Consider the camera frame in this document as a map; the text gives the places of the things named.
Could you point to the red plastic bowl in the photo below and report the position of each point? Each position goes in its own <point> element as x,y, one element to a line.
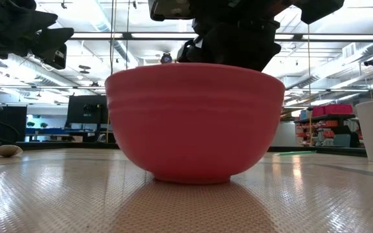
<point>194,123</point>

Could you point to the black ceiling camera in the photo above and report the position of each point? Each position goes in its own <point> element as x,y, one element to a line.
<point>371,61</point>

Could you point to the black overhead camera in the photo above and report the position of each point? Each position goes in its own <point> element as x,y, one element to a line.
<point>166,58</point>

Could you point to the flat green object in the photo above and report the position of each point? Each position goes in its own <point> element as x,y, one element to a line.
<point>295,153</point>

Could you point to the shelf with red bins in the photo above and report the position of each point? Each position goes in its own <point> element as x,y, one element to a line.
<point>329,124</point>

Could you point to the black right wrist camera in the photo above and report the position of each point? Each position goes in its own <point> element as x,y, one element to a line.
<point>170,9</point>

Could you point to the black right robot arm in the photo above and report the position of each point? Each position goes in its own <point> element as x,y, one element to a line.
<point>319,9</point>

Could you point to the black cabinet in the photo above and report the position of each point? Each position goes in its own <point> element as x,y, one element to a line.
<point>8,124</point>

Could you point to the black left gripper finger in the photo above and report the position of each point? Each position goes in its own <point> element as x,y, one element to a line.
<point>44,20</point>
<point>55,39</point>

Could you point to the beige rounded wooden object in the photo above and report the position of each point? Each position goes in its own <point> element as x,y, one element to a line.
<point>8,150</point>

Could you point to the black monitor screen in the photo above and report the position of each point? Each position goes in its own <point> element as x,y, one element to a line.
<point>87,109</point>

